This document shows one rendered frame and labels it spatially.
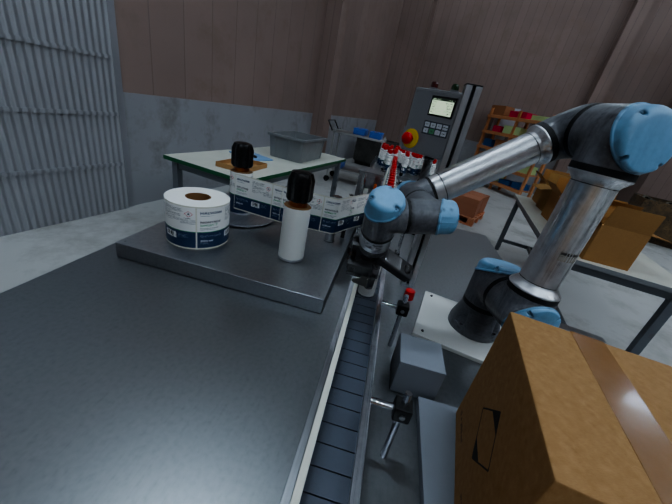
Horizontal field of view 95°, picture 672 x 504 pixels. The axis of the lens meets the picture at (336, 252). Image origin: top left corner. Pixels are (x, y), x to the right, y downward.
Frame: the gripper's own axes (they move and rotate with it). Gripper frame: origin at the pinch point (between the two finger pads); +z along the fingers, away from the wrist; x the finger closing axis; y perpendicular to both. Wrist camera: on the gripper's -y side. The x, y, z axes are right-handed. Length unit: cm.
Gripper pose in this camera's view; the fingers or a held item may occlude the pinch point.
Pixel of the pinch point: (369, 285)
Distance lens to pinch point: 90.3
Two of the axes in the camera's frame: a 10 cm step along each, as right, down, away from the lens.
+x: -2.6, 7.8, -5.6
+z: -0.6, 5.7, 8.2
